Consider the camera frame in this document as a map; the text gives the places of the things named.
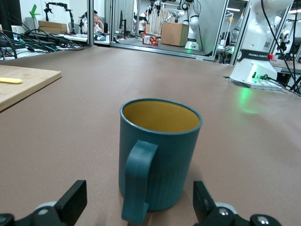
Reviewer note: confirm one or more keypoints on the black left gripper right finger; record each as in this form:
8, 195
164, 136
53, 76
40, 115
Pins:
207, 209

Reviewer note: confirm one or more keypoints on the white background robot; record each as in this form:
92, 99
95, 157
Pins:
193, 23

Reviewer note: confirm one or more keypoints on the black desktop robot arm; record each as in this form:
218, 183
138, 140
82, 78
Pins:
71, 18

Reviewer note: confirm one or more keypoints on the metal base plate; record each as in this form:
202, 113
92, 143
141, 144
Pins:
265, 87

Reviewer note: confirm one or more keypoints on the green plastic object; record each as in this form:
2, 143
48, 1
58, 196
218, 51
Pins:
34, 10

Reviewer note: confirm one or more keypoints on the large cardboard box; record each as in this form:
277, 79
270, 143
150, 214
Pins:
174, 34

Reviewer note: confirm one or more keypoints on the seated person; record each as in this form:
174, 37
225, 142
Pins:
97, 23

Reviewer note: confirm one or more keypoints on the wooden cutting board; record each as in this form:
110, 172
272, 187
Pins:
28, 82

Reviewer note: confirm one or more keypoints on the yellow plastic fork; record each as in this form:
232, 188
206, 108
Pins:
10, 80

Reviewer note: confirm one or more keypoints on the red snack box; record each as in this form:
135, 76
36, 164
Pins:
150, 40

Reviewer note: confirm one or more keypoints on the standing person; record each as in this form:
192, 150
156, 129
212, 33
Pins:
143, 20

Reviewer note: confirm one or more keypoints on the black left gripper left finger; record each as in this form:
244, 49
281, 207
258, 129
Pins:
70, 200

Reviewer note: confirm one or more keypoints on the aluminium frame post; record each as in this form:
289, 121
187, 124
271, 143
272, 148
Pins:
91, 21

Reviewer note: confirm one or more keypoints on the flat cardboard box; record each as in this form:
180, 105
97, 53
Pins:
51, 26

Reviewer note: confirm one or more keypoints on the teal mug with yellow inside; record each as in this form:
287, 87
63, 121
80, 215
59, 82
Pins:
169, 164

